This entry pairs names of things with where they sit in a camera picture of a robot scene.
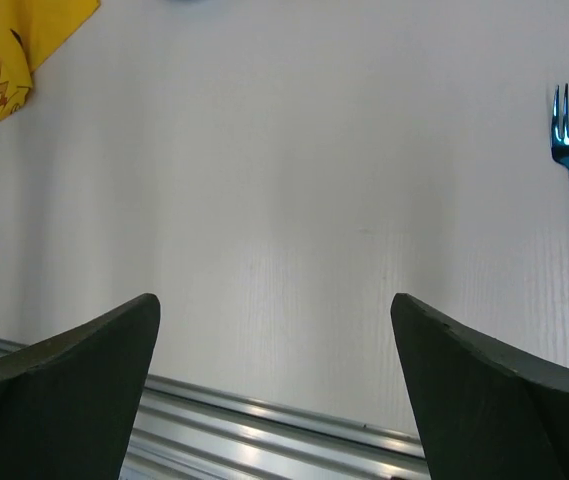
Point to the yellow printed cloth mat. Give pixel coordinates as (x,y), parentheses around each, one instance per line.
(30,32)

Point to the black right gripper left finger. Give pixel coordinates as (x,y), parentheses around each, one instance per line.
(68,403)

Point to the aluminium table edge rail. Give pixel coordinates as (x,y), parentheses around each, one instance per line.
(185,433)

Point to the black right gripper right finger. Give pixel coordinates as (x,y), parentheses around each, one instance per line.
(483,408)

